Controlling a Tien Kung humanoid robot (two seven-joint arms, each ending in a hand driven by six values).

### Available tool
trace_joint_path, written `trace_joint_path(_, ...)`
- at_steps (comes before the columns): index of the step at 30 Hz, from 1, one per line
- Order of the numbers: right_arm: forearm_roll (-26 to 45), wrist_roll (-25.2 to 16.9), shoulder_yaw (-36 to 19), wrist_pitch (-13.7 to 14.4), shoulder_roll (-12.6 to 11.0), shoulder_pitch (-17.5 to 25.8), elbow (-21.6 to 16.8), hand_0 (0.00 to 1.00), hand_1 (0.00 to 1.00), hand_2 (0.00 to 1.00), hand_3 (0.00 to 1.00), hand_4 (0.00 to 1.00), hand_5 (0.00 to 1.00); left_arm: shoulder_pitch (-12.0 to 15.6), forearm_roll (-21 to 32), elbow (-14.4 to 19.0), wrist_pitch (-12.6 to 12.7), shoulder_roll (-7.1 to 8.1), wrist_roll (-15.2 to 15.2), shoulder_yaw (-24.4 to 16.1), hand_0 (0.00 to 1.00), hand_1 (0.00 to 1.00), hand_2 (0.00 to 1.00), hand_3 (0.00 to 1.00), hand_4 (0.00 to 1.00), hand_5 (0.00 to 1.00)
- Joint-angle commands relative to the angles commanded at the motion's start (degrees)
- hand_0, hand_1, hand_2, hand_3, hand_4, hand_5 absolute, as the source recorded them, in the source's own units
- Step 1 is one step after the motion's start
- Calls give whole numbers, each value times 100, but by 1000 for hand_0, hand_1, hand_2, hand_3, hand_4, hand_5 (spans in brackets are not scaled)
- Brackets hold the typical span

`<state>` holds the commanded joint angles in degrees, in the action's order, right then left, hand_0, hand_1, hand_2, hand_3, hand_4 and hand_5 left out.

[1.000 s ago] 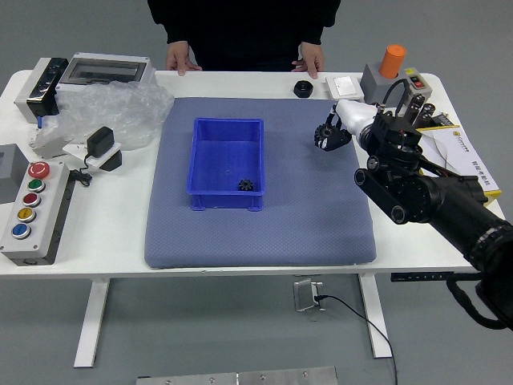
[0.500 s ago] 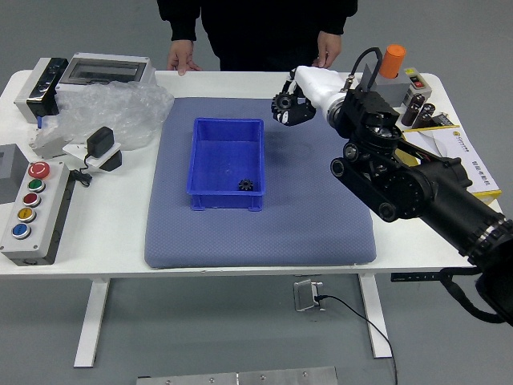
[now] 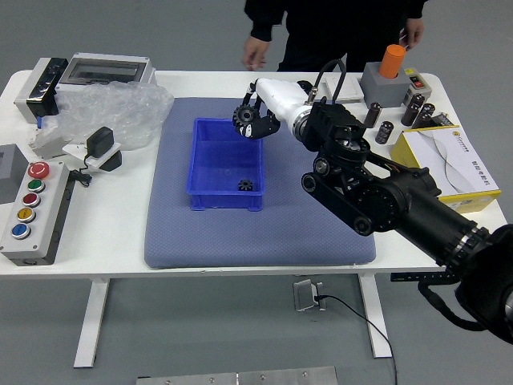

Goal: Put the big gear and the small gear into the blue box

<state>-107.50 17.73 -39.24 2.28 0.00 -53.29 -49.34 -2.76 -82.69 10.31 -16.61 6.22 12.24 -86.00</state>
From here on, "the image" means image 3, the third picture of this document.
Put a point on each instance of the metal floor socket box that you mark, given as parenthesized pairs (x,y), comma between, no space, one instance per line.
(304,296)

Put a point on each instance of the person's left hand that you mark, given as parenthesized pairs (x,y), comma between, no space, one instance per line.
(414,32)

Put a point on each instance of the grey metal plate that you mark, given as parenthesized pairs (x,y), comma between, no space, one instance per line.
(240,378)

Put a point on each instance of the large black gear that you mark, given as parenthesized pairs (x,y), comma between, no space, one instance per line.
(240,116)

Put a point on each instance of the grey box with black face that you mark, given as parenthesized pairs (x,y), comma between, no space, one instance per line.
(28,94)

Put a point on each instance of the blue plastic box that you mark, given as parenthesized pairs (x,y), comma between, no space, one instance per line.
(220,168)

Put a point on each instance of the black cylindrical capacitor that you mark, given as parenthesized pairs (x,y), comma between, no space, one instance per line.
(372,115)
(384,132)
(424,117)
(412,110)

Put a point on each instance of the yellow and white cardboard box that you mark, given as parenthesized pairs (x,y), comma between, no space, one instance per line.
(457,164)

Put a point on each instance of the small black electronic module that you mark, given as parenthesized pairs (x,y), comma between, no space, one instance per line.
(445,119)

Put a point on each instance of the grey square block holder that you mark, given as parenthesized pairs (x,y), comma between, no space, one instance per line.
(380,90)

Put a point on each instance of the orange cylinder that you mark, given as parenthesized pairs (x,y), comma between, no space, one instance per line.
(392,60)

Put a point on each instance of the grey hollow block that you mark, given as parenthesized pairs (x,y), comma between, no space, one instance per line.
(10,176)

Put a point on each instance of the person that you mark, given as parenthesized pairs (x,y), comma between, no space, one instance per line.
(332,28)

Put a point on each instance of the grey-blue mat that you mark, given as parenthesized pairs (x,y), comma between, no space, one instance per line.
(260,236)

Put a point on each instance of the white box with clear lid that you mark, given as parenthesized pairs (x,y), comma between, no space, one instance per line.
(100,70)

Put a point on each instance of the black power adapter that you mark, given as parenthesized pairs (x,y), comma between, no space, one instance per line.
(100,140)

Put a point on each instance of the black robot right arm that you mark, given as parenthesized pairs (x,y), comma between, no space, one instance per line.
(401,204)

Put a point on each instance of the person's right forearm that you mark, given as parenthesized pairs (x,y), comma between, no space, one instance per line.
(264,24)

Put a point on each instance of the grey five-button control box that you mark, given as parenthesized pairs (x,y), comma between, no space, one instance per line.
(28,224)

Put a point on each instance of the person's left forearm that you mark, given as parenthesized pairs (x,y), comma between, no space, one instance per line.
(414,8)

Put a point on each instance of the small black gear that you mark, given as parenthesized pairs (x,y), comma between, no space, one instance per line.
(245,185)

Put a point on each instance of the clear bubble wrap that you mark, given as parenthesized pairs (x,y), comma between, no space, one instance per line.
(116,106)

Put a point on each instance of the person's right hand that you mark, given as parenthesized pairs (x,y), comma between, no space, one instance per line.
(254,52)

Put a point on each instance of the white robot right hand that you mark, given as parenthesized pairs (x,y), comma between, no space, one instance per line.
(280,96)

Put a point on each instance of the white two-button switch box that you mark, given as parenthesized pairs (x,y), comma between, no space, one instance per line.
(417,82)

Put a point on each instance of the black table control panel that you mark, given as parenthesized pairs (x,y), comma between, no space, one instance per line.
(417,276)

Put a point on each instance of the white wall switch plate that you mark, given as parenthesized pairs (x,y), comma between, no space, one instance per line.
(350,90)

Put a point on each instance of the white table leg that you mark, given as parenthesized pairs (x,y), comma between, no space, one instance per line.
(91,322)
(376,317)

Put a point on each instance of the small white bagged part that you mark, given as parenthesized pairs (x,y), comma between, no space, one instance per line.
(50,146)

